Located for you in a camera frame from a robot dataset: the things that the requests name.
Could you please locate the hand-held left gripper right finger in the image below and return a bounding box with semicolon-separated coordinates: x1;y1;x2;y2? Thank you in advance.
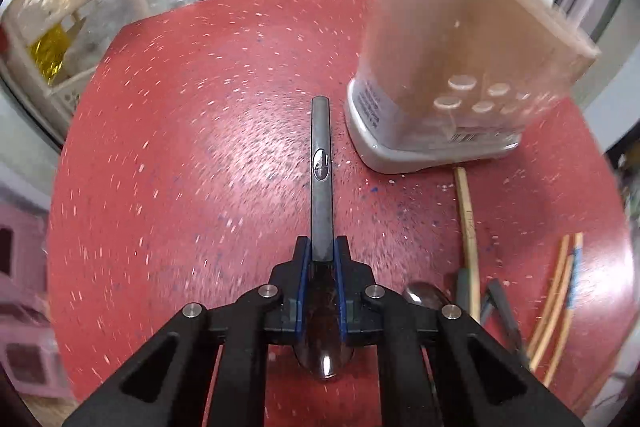
334;236;586;427

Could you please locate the wooden chopstick with blue marks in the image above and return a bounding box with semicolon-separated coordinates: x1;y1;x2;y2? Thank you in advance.
542;232;585;388

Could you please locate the grey handled dark spoon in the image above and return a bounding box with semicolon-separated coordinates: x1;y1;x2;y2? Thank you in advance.
292;96;357;380

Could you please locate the dark handled utensil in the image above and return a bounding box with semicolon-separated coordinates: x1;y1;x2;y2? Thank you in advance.
480;279;531;360

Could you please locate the pink furniture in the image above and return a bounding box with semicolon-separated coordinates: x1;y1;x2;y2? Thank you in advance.
0;202;73;400

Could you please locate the wide wooden stick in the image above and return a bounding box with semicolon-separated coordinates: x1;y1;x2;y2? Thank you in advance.
454;167;482;323

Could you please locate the dark green utensil handle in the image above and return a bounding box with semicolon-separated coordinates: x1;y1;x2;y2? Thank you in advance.
452;269;473;315

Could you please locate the gold foil wrapper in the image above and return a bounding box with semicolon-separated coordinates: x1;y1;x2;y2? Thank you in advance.
30;27;68;82

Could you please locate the silver spoon with black handle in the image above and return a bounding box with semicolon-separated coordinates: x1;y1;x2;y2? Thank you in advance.
402;281;453;310

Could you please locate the beige utensil holder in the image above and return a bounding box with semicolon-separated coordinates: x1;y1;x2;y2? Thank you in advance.
345;0;601;175

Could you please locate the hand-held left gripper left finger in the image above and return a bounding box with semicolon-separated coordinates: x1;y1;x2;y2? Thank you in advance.
62;236;313;427

